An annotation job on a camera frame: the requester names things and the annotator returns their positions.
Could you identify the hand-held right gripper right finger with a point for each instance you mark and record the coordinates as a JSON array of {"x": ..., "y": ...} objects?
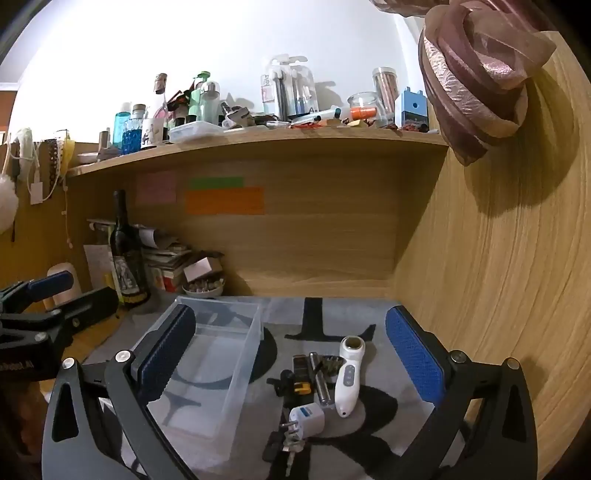
[{"x": 415, "y": 355}]

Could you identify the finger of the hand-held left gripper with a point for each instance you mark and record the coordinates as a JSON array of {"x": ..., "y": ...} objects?
[
  {"x": 87, "y": 304},
  {"x": 51, "y": 282}
]

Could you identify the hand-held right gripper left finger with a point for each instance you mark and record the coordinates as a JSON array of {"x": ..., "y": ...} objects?
[{"x": 166, "y": 355}]

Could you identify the clear plastic box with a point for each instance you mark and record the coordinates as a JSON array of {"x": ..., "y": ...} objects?
[{"x": 217, "y": 369}]

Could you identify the white facial massager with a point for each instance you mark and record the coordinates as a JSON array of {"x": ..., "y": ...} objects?
[{"x": 348, "y": 378}]

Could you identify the black yellow gadget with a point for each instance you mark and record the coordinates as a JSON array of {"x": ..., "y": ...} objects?
[{"x": 300, "y": 369}]

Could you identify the white travel adapter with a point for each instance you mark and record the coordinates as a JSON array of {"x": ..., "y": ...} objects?
[{"x": 307, "y": 417}]

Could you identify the bunch of keys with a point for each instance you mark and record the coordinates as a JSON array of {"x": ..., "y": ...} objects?
[{"x": 288, "y": 445}]

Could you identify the cream plastic bottle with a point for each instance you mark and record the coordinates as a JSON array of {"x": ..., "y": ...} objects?
[{"x": 57, "y": 295}]

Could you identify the handwritten paper note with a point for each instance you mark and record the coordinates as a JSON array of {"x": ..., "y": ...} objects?
[{"x": 98, "y": 267}]

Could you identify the dark wine bottle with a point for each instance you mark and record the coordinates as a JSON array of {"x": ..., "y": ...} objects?
[{"x": 127, "y": 258}]

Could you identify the white bowl of beads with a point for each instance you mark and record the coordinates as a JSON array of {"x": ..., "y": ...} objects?
[{"x": 203, "y": 288}]

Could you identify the stack of books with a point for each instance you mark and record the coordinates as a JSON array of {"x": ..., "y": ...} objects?
[{"x": 166, "y": 263}]

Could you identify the white hanging tag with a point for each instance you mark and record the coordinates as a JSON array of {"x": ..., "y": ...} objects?
[{"x": 36, "y": 193}]

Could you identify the white folded paper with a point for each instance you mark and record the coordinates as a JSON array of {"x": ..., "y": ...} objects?
[{"x": 147, "y": 236}]

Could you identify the white fluffy ball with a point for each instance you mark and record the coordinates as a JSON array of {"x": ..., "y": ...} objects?
[{"x": 7, "y": 201}]

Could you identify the white paper card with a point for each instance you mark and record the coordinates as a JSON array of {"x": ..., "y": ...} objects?
[{"x": 203, "y": 268}]

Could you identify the grey mat with black pattern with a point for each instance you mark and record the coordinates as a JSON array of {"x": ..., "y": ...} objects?
[{"x": 277, "y": 318}]

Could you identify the small white dish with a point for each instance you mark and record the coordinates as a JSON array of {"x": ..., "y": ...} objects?
[{"x": 87, "y": 158}]

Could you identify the pink sticky note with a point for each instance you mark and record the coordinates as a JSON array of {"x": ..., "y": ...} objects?
[{"x": 156, "y": 188}]

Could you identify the orange sticky note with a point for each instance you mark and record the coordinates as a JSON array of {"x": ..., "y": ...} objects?
[{"x": 225, "y": 201}]

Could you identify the teal plastic bottle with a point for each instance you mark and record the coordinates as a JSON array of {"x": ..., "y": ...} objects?
[{"x": 119, "y": 131}]

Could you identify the blue faceted bottle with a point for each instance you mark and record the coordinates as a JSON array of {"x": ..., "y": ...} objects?
[{"x": 135, "y": 136}]

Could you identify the green sticky note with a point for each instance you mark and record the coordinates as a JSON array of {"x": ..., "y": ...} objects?
[{"x": 216, "y": 182}]

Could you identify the white printed mug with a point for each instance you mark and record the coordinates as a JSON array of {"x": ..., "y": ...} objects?
[{"x": 150, "y": 134}]

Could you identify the white plastic tray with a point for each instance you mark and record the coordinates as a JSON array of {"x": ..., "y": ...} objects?
[{"x": 196, "y": 131}]

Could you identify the clear glass bottle with cork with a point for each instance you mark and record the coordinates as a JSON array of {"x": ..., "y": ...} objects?
[{"x": 160, "y": 104}]

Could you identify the green pump bottle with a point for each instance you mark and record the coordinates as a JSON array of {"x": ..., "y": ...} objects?
[{"x": 198, "y": 101}]

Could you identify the wooden shelf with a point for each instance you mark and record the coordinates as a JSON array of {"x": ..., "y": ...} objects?
[{"x": 277, "y": 138}]

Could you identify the blue carton box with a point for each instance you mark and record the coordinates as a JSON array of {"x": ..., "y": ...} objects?
[{"x": 412, "y": 110}]

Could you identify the orange capped tube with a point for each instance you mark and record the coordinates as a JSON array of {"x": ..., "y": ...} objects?
[{"x": 362, "y": 113}]

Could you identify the clear syringe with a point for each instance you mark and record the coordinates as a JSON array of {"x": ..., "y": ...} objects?
[{"x": 318, "y": 117}]

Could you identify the glass jar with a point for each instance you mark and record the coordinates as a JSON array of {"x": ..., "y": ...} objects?
[{"x": 362, "y": 104}]

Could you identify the pink hanging cloth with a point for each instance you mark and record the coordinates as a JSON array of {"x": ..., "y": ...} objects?
[{"x": 466, "y": 92}]

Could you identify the tall clear canister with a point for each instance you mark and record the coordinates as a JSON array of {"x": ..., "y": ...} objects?
[{"x": 385, "y": 87}]

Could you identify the toothbrush blister pack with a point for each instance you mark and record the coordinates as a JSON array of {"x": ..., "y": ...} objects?
[{"x": 286, "y": 90}]

